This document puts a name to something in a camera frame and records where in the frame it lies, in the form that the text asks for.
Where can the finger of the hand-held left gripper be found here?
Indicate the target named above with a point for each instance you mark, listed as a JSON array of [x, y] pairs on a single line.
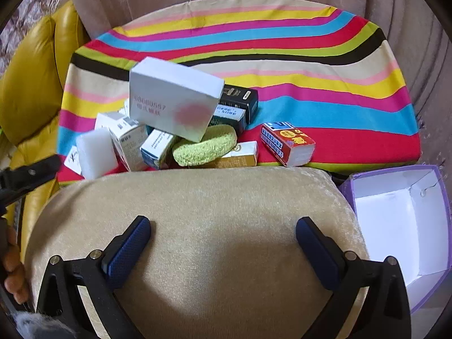
[[31, 178]]

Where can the red and blue box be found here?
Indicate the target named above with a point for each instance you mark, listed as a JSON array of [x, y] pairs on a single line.
[[286, 141]]

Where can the black box gold print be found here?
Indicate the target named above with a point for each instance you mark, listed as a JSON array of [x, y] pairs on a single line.
[[243, 100]]

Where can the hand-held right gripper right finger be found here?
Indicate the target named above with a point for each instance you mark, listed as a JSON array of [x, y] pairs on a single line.
[[317, 254]]

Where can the gold and white box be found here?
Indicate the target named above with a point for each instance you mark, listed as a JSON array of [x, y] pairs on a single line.
[[243, 153]]

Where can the yellow leather sofa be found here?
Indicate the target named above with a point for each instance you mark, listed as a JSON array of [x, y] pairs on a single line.
[[31, 88]]

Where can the white and teal box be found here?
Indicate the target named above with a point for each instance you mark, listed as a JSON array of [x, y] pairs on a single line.
[[229, 113]]

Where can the beige velvet cushion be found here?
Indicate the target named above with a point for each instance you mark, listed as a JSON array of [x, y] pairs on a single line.
[[212, 219]]

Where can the white foam block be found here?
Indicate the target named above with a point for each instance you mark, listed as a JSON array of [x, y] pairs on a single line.
[[95, 155]]

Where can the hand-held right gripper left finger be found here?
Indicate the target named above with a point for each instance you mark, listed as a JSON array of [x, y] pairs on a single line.
[[130, 250]]

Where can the person's left hand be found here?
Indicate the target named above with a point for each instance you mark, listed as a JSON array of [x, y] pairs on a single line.
[[14, 272]]

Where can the purple cardboard box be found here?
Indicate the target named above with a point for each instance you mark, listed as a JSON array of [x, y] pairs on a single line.
[[388, 219]]

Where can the large white box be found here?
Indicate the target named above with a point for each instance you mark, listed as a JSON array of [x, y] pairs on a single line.
[[169, 102]]

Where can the white and blue box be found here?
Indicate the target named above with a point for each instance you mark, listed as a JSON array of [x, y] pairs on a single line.
[[157, 150]]

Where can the green sponge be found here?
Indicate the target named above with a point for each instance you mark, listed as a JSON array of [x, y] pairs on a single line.
[[201, 146]]

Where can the white box with barcode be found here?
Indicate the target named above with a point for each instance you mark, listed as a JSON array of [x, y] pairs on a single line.
[[129, 148]]

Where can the colourful striped tablecloth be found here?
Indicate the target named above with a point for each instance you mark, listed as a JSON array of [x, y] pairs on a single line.
[[282, 60]]

